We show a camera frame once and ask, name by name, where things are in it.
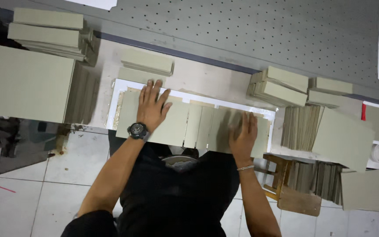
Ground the person's left hand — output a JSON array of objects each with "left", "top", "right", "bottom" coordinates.
[{"left": 136, "top": 79, "right": 173, "bottom": 133}]

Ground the person's right hand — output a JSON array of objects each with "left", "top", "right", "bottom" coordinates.
[{"left": 228, "top": 111, "right": 259, "bottom": 167}]

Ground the medium grey cardboard panel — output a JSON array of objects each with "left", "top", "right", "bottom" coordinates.
[{"left": 207, "top": 107, "right": 272, "bottom": 159}]

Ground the wide grey cardboard panel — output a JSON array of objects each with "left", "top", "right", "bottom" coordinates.
[{"left": 115, "top": 90, "right": 190, "bottom": 147}]

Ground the narrow grey cardboard strip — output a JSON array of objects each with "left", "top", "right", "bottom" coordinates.
[
  {"left": 183, "top": 103, "right": 203, "bottom": 149},
  {"left": 196, "top": 105, "right": 215, "bottom": 151}
]

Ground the double stack of grey boards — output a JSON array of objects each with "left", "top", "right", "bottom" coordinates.
[{"left": 247, "top": 66, "right": 309, "bottom": 108}]

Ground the upright row of grey boards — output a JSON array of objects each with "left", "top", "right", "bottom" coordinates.
[{"left": 281, "top": 105, "right": 325, "bottom": 152}]

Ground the wooden stool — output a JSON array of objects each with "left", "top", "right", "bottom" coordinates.
[{"left": 253, "top": 154, "right": 322, "bottom": 217}]

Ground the small stack of grey boards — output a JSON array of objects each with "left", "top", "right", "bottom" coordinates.
[{"left": 307, "top": 76, "right": 354, "bottom": 109}]

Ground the row of boards under table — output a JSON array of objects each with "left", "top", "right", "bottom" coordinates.
[{"left": 288, "top": 160, "right": 345, "bottom": 205}]

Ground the grey perforated metal panel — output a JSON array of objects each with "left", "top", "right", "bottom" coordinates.
[{"left": 28, "top": 0, "right": 379, "bottom": 87}]

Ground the large loose grey board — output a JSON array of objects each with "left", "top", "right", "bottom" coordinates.
[{"left": 311, "top": 107, "right": 376, "bottom": 172}]

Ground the person's black clothing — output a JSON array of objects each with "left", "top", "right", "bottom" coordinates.
[{"left": 61, "top": 131, "right": 241, "bottom": 237}]

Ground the black wrist watch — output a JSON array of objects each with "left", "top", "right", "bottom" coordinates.
[{"left": 127, "top": 122, "right": 151, "bottom": 142}]

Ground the thin stack of grey boards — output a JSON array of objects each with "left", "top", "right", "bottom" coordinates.
[{"left": 120, "top": 48, "right": 175, "bottom": 77}]

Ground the single flat grey board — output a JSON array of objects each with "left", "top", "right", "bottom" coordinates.
[{"left": 117, "top": 67, "right": 167, "bottom": 87}]

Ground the white paper sheet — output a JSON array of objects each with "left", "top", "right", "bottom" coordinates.
[{"left": 105, "top": 78, "right": 277, "bottom": 153}]

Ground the square grey board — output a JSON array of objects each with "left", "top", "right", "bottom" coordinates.
[{"left": 340, "top": 169, "right": 379, "bottom": 211}]

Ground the messy stack of grey boards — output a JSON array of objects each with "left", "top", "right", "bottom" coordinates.
[{"left": 7, "top": 7, "right": 94, "bottom": 63}]

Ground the tall stack of large grey boards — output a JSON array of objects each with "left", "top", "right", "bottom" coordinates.
[{"left": 0, "top": 41, "right": 100, "bottom": 124}]

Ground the dark sheet with debris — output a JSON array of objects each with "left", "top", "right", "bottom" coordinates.
[{"left": 0, "top": 113, "right": 72, "bottom": 176}]

